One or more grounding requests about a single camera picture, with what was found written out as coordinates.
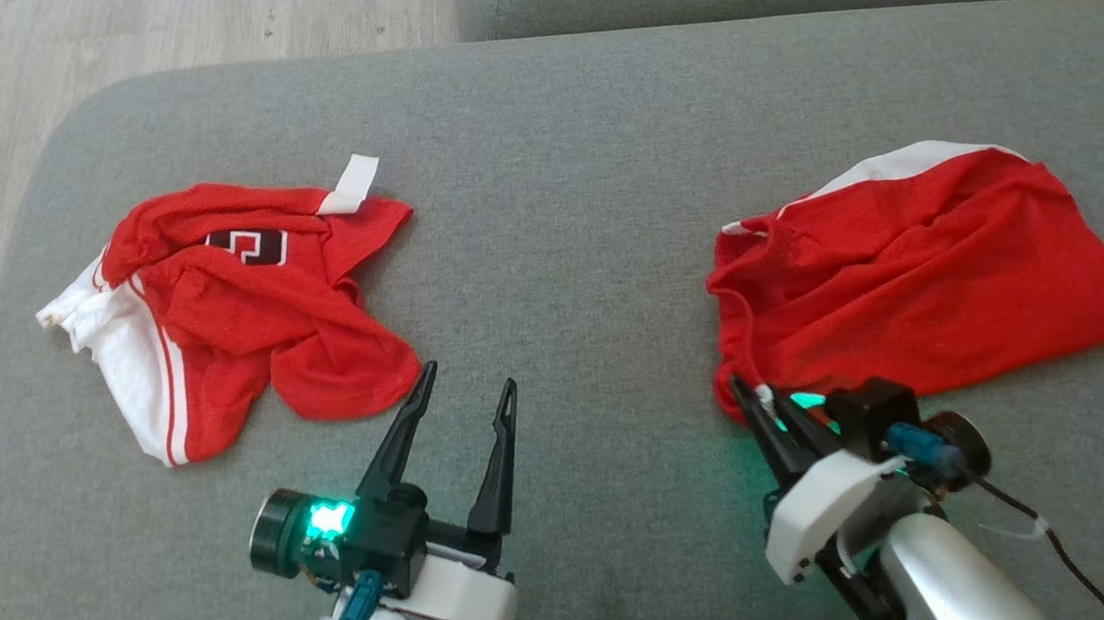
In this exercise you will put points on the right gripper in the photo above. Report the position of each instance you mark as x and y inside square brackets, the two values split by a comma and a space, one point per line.
[833, 505]

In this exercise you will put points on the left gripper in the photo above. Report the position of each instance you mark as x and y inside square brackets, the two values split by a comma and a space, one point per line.
[456, 589]

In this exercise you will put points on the red shorts with white stripe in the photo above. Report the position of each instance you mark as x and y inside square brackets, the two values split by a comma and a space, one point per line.
[905, 282]

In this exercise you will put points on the red white printed jersey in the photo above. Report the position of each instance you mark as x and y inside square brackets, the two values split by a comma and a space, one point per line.
[247, 314]

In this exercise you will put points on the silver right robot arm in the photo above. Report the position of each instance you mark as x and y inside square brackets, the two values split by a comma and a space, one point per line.
[947, 575]

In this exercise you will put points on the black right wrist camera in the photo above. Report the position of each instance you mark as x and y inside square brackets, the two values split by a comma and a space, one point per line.
[870, 413]

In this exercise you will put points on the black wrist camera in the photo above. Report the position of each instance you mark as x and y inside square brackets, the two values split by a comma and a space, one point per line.
[279, 533]
[870, 413]

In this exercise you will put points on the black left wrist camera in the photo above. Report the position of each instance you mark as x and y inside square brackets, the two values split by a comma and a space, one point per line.
[279, 533]

